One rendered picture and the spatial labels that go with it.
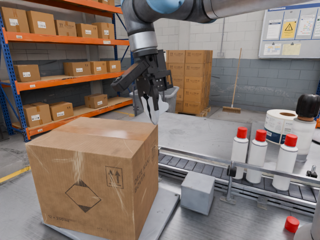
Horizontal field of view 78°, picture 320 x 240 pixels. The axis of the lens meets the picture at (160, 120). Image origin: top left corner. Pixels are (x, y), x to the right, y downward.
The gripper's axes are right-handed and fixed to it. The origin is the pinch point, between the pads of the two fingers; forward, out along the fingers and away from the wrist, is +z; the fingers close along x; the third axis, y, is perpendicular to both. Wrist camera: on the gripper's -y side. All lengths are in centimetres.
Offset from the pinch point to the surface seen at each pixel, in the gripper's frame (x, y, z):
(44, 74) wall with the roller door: 419, 23, -47
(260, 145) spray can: -14.4, 32.1, 17.4
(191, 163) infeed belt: 12.3, 22.6, 28.1
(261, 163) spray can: -14.0, 32.3, 24.6
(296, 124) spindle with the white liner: -13, 63, 20
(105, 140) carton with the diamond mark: 2.2, -14.5, 1.1
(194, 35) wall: 336, 376, -77
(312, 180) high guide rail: -28, 37, 29
